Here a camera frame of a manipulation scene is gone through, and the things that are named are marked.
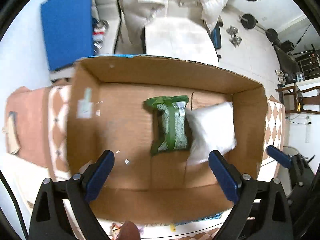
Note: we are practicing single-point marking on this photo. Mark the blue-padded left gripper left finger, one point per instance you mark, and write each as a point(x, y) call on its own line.
point(49, 218)

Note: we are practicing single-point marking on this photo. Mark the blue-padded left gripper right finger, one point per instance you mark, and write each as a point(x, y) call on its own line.
point(260, 208)

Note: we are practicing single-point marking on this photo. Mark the white pillow packet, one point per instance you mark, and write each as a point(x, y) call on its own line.
point(212, 128)

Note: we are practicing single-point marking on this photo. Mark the green snack bag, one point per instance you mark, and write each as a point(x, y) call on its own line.
point(171, 127)

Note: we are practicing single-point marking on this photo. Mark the orange panda snack bag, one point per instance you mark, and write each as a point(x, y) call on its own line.
point(116, 231)

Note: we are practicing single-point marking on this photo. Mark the wooden chair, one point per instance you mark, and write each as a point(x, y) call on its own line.
point(298, 99)

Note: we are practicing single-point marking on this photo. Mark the cardboard box with printed side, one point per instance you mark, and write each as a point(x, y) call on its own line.
point(151, 181)

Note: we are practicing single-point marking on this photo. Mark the chrome dumbbells pair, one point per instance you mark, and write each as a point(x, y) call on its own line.
point(235, 39)

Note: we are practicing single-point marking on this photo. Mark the white padded chair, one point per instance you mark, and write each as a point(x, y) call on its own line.
point(180, 38)

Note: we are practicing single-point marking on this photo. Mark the blue folded mat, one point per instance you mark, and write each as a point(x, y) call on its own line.
point(67, 31)

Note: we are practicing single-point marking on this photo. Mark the white puffer jacket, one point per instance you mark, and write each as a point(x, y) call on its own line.
point(138, 13)

